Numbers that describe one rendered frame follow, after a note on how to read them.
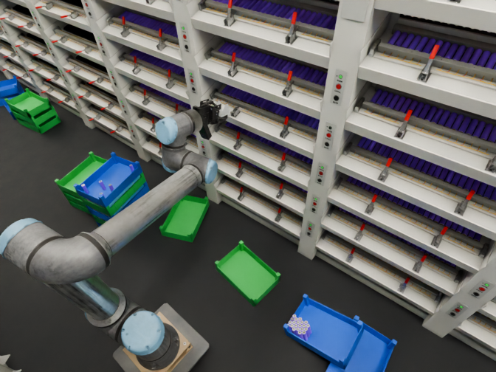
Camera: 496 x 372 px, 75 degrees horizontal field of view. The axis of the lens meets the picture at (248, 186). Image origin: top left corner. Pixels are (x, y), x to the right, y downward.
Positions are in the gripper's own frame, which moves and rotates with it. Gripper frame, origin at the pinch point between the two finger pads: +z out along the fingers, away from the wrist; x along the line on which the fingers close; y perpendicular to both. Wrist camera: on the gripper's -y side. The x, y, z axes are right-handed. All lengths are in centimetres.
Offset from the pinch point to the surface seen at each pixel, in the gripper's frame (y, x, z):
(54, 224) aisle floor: -96, 92, -48
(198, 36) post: 27.5, 18.0, -0.2
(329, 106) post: 18.5, -45.4, -1.3
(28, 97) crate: -65, 218, 5
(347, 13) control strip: 48, -46, -9
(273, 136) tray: -4.5, -22.8, 4.8
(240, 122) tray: -4.7, -5.0, 4.9
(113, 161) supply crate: -52, 69, -15
